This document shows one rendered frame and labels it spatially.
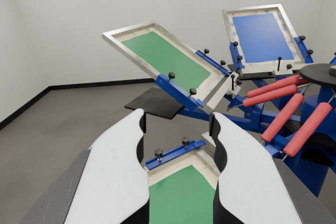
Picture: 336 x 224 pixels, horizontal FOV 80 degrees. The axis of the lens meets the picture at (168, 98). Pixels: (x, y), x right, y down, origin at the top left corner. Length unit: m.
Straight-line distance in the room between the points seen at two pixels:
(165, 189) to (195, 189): 0.14
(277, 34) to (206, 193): 1.65
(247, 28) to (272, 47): 0.32
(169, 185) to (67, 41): 4.21
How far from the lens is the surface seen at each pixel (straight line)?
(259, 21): 2.31
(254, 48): 2.02
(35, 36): 5.17
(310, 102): 1.36
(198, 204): 0.96
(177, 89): 1.20
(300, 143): 1.11
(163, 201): 0.98
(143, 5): 4.29
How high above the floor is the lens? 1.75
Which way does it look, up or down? 27 degrees down
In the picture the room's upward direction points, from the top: 6 degrees counter-clockwise
